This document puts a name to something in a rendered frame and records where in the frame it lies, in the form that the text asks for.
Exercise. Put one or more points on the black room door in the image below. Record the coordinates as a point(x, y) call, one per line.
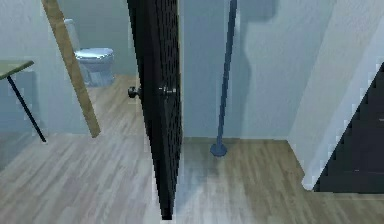
point(160, 100)

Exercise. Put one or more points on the blue floor lamp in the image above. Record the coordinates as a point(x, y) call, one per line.
point(224, 93)

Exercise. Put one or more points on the black round door knob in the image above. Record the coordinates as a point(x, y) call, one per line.
point(133, 92)

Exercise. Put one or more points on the white toilet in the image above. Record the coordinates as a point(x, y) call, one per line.
point(95, 58)

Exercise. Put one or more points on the black cupboard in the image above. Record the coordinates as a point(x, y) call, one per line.
point(360, 150)

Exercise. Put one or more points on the green table with black legs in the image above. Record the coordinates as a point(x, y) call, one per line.
point(13, 68)

